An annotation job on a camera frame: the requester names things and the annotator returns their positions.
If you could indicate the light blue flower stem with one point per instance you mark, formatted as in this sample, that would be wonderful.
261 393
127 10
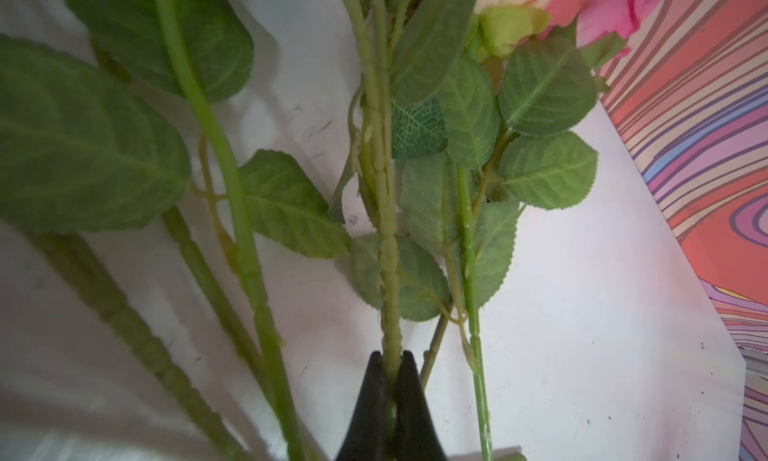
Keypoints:
404 58

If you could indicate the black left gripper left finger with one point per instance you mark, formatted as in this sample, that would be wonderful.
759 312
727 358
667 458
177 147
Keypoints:
366 438

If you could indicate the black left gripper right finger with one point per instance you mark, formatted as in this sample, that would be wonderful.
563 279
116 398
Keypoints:
415 437

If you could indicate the pile of artificial flowers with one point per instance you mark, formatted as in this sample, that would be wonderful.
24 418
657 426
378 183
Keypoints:
133 137

